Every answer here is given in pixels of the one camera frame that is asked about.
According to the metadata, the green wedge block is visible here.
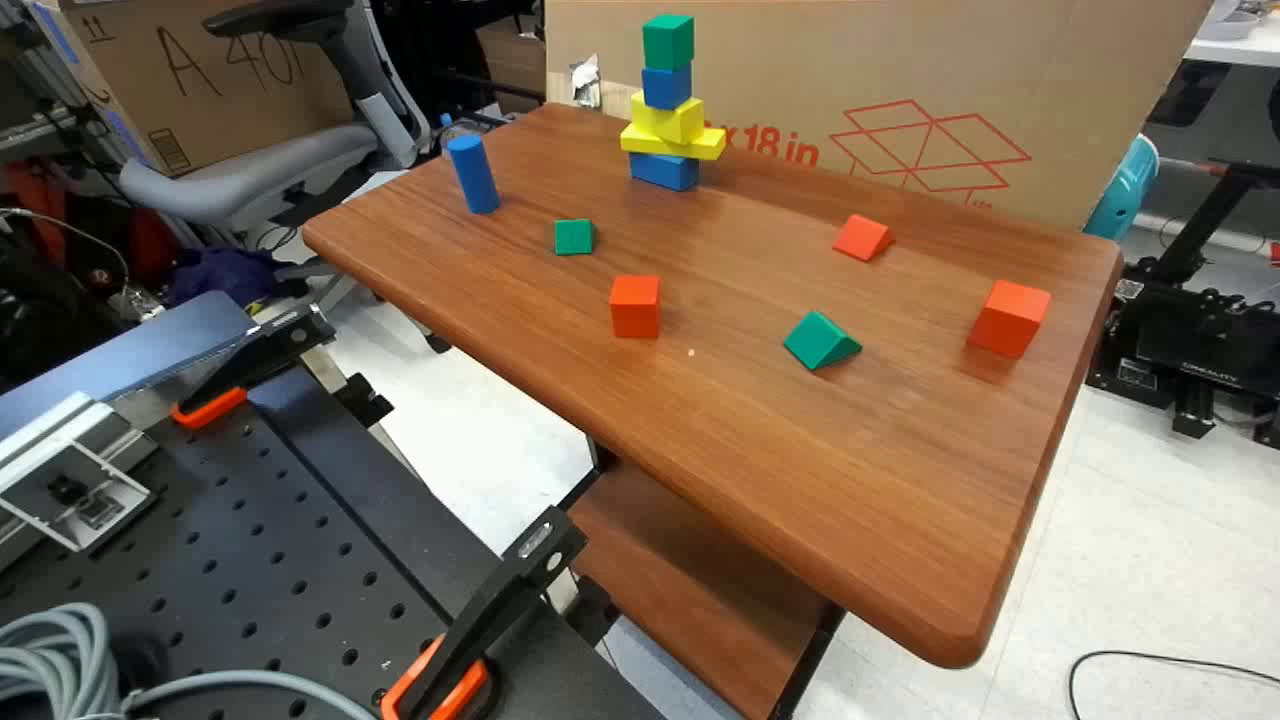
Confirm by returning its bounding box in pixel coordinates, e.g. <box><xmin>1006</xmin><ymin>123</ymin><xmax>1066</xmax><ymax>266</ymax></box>
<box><xmin>782</xmin><ymin>310</ymin><xmax>870</xmax><ymax>376</ymax></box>

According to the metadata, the small green cube block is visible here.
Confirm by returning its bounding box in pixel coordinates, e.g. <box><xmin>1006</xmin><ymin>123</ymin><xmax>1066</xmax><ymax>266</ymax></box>
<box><xmin>550</xmin><ymin>216</ymin><xmax>601</xmax><ymax>259</ymax></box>

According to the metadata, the blue rectangular block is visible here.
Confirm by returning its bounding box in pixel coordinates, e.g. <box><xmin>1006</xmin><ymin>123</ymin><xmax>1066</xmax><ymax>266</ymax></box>
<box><xmin>626</xmin><ymin>150</ymin><xmax>704</xmax><ymax>197</ymax></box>

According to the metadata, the yellow bridge block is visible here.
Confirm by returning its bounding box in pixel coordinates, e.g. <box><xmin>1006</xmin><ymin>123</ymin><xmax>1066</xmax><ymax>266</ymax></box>
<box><xmin>617</xmin><ymin>94</ymin><xmax>732</xmax><ymax>169</ymax></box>

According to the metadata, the blue cylinder block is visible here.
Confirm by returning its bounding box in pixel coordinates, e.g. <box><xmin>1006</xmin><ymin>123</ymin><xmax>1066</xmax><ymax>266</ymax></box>
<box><xmin>442</xmin><ymin>128</ymin><xmax>509</xmax><ymax>222</ymax></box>

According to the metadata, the orange wedge block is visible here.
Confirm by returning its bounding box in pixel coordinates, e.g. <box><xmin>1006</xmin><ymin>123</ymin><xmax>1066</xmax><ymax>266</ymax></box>
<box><xmin>827</xmin><ymin>211</ymin><xmax>899</xmax><ymax>268</ymax></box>

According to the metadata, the blue cube block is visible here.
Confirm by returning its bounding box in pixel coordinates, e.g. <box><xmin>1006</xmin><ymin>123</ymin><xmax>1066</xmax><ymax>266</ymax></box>
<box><xmin>635</xmin><ymin>62</ymin><xmax>697</xmax><ymax>115</ymax></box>

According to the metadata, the large orange cube block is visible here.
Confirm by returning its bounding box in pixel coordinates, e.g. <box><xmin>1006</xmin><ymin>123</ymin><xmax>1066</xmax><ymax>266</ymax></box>
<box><xmin>966</xmin><ymin>275</ymin><xmax>1057</xmax><ymax>364</ymax></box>

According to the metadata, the wooden lower shelf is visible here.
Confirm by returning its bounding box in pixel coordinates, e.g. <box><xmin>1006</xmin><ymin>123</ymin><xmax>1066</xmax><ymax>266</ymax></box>
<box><xmin>564</xmin><ymin>459</ymin><xmax>848</xmax><ymax>720</ymax></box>

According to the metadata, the black orange bar clamp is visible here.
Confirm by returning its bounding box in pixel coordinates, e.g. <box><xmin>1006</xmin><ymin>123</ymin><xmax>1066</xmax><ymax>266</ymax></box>
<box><xmin>163</xmin><ymin>299</ymin><xmax>401</xmax><ymax>440</ymax></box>
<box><xmin>375</xmin><ymin>504</ymin><xmax>593</xmax><ymax>720</ymax></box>

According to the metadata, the large printed cardboard box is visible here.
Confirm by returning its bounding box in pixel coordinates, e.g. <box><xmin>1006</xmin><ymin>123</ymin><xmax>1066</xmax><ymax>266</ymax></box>
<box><xmin>541</xmin><ymin>0</ymin><xmax>1217</xmax><ymax>237</ymax></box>

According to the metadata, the purple cloth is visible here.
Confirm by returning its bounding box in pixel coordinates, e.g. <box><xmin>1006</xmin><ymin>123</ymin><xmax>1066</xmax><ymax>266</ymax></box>
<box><xmin>163</xmin><ymin>243</ymin><xmax>288</xmax><ymax>313</ymax></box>

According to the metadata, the grey office chair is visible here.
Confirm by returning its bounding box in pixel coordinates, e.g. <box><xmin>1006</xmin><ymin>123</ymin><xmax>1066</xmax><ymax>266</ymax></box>
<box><xmin>115</xmin><ymin>0</ymin><xmax>442</xmax><ymax>233</ymax></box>

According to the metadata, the black perforated breadboard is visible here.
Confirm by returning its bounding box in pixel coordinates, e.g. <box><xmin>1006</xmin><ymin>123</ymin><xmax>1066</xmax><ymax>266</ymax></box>
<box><xmin>0</xmin><ymin>364</ymin><xmax>670</xmax><ymax>720</ymax></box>

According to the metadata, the teal chair backrest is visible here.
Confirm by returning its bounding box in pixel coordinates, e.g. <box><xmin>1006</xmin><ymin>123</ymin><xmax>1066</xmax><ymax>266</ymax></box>
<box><xmin>1080</xmin><ymin>128</ymin><xmax>1165</xmax><ymax>243</ymax></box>

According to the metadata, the blue grey metal panel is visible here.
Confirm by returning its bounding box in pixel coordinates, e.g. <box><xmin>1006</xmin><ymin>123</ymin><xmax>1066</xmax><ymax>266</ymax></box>
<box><xmin>0</xmin><ymin>290</ymin><xmax>258</xmax><ymax>447</ymax></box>

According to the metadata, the cardboard box with handwriting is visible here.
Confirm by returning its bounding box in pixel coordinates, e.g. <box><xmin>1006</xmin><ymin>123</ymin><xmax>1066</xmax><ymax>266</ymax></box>
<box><xmin>55</xmin><ymin>0</ymin><xmax>361</xmax><ymax>182</ymax></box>

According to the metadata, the black equipment cart base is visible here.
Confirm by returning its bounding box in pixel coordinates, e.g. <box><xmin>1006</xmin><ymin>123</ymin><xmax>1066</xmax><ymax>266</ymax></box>
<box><xmin>1084</xmin><ymin>282</ymin><xmax>1280</xmax><ymax>453</ymax></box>

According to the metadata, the white desk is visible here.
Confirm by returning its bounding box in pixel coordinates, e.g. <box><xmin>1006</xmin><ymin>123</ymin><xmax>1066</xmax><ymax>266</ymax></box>
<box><xmin>1181</xmin><ymin>0</ymin><xmax>1280</xmax><ymax>72</ymax></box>

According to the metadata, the aluminium extrusion bracket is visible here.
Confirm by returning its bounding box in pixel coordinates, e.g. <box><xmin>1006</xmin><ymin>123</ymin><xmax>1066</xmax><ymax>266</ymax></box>
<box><xmin>0</xmin><ymin>396</ymin><xmax>161</xmax><ymax>561</ymax></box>

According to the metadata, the black floor cable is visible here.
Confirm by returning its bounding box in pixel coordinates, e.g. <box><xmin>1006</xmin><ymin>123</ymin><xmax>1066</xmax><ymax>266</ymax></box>
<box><xmin>1066</xmin><ymin>645</ymin><xmax>1280</xmax><ymax>720</ymax></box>

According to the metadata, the grey cable bundle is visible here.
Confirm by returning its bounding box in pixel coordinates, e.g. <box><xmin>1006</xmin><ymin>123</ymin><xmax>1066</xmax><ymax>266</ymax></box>
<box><xmin>0</xmin><ymin>602</ymin><xmax>380</xmax><ymax>720</ymax></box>

